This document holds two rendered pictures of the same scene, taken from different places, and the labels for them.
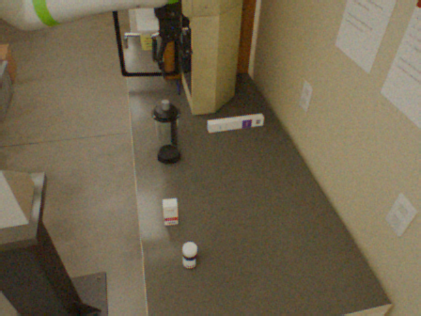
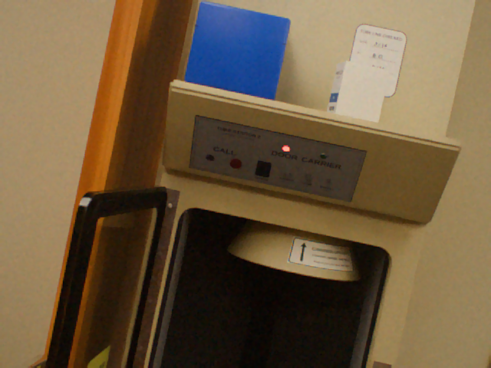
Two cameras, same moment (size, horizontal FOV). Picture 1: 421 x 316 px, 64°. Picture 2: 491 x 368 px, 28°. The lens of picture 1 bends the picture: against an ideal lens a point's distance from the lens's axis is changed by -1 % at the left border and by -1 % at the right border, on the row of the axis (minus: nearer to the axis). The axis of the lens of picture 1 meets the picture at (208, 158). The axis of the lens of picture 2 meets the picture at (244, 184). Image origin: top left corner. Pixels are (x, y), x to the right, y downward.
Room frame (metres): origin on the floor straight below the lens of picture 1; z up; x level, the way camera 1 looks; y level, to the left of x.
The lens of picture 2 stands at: (1.28, 1.26, 1.47)
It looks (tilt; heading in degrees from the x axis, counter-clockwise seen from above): 3 degrees down; 285
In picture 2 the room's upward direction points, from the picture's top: 12 degrees clockwise
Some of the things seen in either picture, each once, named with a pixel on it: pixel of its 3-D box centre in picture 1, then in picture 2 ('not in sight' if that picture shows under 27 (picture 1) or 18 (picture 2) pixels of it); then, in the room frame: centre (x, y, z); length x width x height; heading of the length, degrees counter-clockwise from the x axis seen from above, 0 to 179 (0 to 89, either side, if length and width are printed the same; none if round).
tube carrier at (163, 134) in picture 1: (167, 134); not in sight; (1.06, 0.16, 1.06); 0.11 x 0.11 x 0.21
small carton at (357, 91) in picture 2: not in sight; (357, 93); (1.47, 0.17, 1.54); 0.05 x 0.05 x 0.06; 21
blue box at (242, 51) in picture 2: not in sight; (238, 54); (1.61, 0.20, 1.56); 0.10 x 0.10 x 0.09; 14
